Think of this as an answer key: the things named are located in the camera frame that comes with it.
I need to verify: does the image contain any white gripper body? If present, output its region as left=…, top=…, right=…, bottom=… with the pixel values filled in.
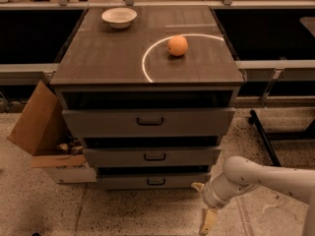
left=201, top=173, right=258, bottom=209

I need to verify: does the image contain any grey bottom drawer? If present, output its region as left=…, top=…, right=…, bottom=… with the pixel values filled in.
left=96, top=172, right=211, bottom=190

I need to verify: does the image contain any grey drawer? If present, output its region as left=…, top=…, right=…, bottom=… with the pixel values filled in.
left=96, top=172, right=211, bottom=190
left=84, top=147, right=221, bottom=167
left=62, top=107, right=234, bottom=138

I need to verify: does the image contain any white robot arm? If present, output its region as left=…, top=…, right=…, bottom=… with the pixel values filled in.
left=191, top=156, right=315, bottom=236

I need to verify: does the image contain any grey top drawer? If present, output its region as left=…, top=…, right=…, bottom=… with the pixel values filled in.
left=62, top=107, right=234, bottom=138

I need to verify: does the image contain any grey drawer cabinet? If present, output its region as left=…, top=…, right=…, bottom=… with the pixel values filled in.
left=52, top=6, right=244, bottom=177

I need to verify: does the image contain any grey middle drawer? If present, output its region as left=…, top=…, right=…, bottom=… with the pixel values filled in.
left=84, top=147, right=221, bottom=167

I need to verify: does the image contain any open cardboard box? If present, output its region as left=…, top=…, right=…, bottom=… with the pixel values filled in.
left=8, top=82, right=96, bottom=184

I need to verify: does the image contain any orange fruit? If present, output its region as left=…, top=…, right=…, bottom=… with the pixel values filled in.
left=167, top=35, right=188, bottom=57

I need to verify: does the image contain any white bowl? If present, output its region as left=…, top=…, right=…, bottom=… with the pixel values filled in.
left=101, top=8, right=137, bottom=30

